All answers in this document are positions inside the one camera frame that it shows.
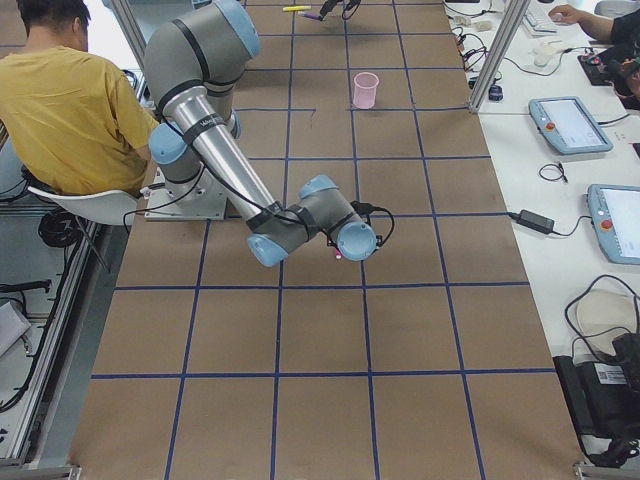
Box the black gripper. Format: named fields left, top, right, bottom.
left=319, top=0, right=361, bottom=20

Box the purple highlighter pen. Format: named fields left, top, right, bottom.
left=298, top=12, right=324, bottom=21

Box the person's forearm at desk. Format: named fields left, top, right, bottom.
left=548, top=4, right=639, bottom=44

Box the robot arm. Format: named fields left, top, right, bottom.
left=143, top=1, right=380, bottom=267

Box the pink mesh cup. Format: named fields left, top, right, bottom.
left=353, top=72, right=379, bottom=109

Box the yellow highlighter pen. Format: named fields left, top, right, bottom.
left=282, top=5, right=311, bottom=12

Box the upper teach pendant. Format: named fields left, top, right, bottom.
left=528, top=96, right=613, bottom=155

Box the teach pendant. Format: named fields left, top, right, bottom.
left=586, top=184, right=639, bottom=265
left=528, top=96, right=613, bottom=155

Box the black power adapter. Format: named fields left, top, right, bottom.
left=508, top=209, right=555, bottom=235

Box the seated person in yellow shirt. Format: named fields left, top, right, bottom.
left=1, top=1, right=158, bottom=195

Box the white chair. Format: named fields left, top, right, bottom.
left=26, top=185, right=141, bottom=274

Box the lower teach pendant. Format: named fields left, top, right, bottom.
left=586, top=184, right=639, bottom=265

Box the white round disc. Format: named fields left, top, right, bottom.
left=576, top=290, right=636, bottom=356

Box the black device box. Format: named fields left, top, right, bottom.
left=553, top=356, right=639, bottom=468

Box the aluminium frame post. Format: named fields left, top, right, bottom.
left=468, top=0, right=529, bottom=113

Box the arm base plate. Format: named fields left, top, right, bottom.
left=144, top=168, right=227, bottom=221

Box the small black cable loop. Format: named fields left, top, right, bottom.
left=538, top=160, right=568, bottom=184

